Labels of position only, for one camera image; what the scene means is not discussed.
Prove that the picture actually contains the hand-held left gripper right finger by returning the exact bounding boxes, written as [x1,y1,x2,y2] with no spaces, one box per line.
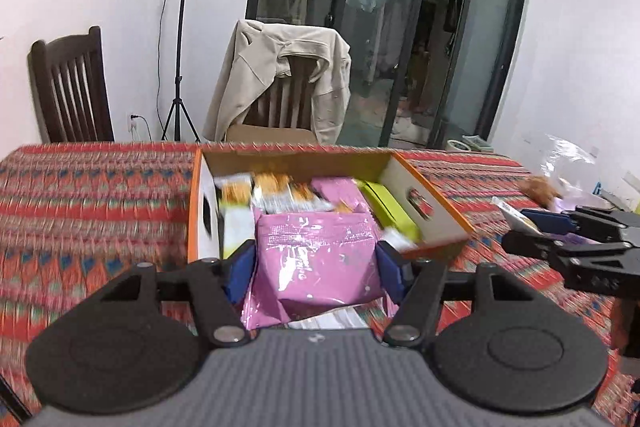
[375,239,543,349]

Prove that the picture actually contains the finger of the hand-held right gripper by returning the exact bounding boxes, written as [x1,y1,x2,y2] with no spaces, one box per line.
[520,205,640,244]
[501,231,636,275]

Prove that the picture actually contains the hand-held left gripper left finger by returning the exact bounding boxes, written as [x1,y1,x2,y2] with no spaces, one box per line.
[100,239,258,349]

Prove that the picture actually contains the white yellow snack packet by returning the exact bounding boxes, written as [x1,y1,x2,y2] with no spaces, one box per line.
[491,196,545,238]

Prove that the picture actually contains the orange cardboard box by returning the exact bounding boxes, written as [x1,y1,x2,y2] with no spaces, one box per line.
[187,124,476,265]

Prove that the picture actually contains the gold topped bread packet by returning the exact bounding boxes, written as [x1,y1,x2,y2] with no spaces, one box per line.
[215,174,253,210]

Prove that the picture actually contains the clear bread packet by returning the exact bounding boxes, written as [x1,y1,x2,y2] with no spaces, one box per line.
[252,172,296,212]

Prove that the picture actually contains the small bread packet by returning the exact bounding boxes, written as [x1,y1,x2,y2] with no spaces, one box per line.
[290,182,333,212]

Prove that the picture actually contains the purple packet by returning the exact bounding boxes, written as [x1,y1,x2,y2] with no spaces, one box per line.
[552,187,596,212]

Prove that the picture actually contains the brown bread piece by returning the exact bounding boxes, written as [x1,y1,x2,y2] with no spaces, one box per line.
[517,176,561,205]

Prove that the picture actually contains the lime green snack packet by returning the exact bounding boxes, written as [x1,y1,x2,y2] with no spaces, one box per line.
[357,179,422,244]

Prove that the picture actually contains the clear plastic bag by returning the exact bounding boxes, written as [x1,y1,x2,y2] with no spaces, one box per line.
[537,133,608,208]

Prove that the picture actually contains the brown wooden chair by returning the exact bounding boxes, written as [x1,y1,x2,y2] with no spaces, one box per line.
[240,56,326,132]

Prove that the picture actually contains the beige jacket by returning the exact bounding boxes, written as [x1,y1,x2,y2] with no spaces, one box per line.
[202,19,352,145]

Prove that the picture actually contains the glass sliding door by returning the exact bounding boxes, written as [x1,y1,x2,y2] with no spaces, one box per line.
[245,0,532,148]

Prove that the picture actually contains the black light stand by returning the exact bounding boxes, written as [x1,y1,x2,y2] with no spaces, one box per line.
[160,0,202,142]

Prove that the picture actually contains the dark wooden chair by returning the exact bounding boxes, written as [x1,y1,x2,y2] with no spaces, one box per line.
[27,26,116,144]

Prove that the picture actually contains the black cable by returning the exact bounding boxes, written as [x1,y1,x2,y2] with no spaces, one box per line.
[135,0,182,142]

